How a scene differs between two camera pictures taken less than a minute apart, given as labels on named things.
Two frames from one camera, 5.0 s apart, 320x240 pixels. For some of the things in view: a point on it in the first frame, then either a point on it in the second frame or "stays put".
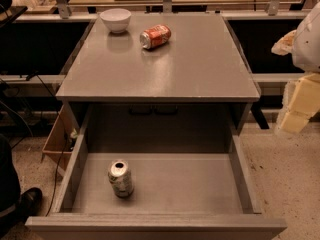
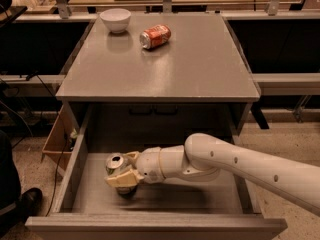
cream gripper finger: (300, 103) -> (124, 179)
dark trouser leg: (10, 190) stays put
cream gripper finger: (284, 45) -> (131, 157)
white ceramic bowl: (116, 19) stays put
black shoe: (30, 204) stays put
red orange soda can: (155, 36) stays put
